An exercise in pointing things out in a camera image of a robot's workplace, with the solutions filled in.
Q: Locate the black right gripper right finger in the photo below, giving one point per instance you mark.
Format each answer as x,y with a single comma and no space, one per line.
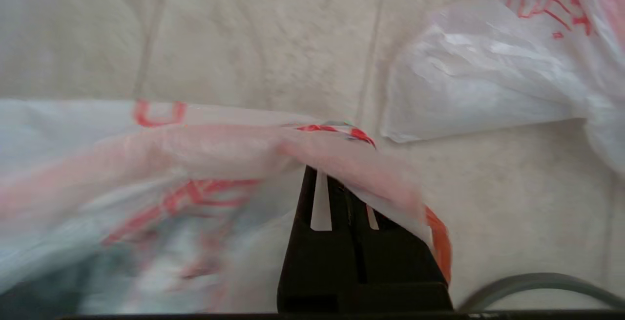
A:
400,271

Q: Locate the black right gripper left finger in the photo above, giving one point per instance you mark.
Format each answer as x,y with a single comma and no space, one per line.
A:
312,271

